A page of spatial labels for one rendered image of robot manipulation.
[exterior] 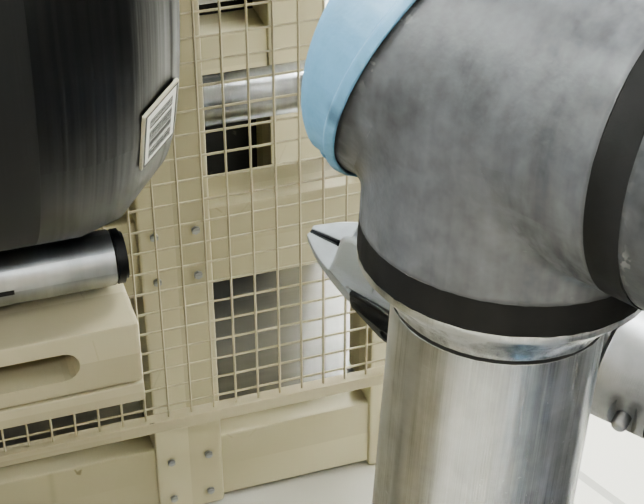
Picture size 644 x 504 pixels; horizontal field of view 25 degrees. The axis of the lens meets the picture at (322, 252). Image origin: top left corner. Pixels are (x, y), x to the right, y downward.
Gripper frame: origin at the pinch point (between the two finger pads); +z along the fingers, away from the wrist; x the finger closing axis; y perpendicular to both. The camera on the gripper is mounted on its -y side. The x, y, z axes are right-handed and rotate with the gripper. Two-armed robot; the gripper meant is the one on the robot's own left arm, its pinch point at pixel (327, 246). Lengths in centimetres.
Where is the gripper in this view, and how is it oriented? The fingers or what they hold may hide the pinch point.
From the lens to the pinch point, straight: 98.2
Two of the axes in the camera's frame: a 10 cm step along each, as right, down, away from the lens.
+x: -5.2, 7.2, -4.6
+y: -0.6, -5.7, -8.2
